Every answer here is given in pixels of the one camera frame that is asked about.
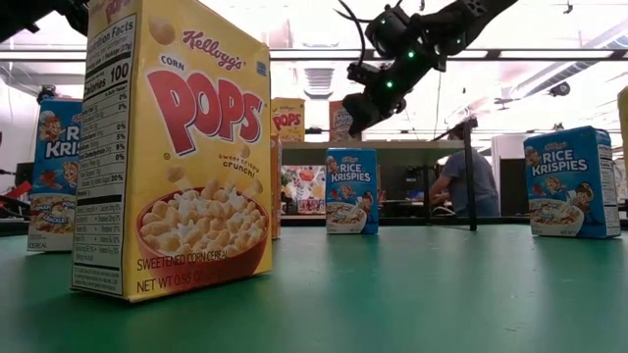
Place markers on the colourful printed panel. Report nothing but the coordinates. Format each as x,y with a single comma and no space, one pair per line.
304,188

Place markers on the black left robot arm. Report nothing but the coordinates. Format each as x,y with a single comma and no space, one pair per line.
29,15

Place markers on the person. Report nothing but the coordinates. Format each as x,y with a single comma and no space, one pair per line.
466,181

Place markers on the green table mat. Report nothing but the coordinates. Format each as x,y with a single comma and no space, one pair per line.
392,294

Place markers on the blue Rice Krispies cereal box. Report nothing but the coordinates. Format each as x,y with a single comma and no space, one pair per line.
54,162
564,186
351,196

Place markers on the ceiling air vent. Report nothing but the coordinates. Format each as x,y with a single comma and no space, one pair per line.
319,81

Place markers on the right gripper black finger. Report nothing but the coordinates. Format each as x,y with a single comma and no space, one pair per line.
360,115

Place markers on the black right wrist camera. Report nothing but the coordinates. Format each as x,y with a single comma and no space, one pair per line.
362,73

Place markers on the black round camera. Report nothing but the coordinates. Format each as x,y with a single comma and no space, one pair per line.
559,88
46,94

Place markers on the wooden shelf with black legs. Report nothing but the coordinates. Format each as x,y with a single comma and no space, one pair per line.
402,145

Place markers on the black metal table frame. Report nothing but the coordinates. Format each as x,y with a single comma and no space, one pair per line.
402,221

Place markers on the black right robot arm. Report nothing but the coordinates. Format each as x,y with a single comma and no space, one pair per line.
471,15

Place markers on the yellow Corn Pops cereal box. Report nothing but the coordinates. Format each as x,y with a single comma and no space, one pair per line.
289,120
196,147

